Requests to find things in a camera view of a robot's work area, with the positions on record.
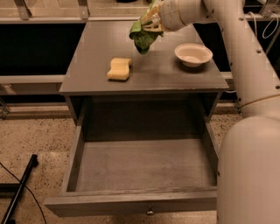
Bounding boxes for white hanging cable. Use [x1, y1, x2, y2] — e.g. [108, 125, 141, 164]
[246, 11, 280, 40]

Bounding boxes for yellow sponge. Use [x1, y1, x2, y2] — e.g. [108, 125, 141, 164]
[107, 58, 132, 81]

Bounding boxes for metal drawer knob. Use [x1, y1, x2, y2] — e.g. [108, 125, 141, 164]
[146, 206, 155, 216]

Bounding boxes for open grey drawer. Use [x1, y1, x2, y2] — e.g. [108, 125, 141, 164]
[45, 124, 218, 217]

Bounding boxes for metal railing frame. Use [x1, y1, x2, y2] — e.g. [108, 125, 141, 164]
[0, 0, 280, 120]

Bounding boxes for black floor cable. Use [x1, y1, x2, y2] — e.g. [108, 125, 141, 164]
[0, 161, 48, 224]

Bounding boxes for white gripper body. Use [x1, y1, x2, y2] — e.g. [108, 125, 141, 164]
[159, 0, 186, 32]

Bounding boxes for black stand leg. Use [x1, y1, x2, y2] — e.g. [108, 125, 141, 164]
[1, 154, 39, 224]

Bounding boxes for green rice chip bag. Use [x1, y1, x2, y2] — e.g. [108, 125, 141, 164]
[129, 0, 164, 55]

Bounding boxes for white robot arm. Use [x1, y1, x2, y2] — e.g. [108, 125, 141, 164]
[141, 0, 280, 224]

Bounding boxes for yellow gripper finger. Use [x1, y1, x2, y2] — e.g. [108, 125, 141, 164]
[140, 2, 162, 23]
[142, 23, 165, 32]

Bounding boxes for grey cabinet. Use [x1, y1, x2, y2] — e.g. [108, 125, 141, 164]
[59, 19, 230, 127]

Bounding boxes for white bowl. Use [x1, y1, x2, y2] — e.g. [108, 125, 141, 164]
[174, 43, 213, 67]

